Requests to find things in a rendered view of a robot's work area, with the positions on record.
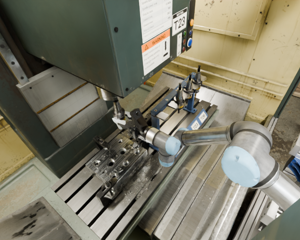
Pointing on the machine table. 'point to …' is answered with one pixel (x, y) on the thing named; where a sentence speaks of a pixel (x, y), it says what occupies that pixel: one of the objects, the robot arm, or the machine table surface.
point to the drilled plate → (116, 149)
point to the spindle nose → (103, 95)
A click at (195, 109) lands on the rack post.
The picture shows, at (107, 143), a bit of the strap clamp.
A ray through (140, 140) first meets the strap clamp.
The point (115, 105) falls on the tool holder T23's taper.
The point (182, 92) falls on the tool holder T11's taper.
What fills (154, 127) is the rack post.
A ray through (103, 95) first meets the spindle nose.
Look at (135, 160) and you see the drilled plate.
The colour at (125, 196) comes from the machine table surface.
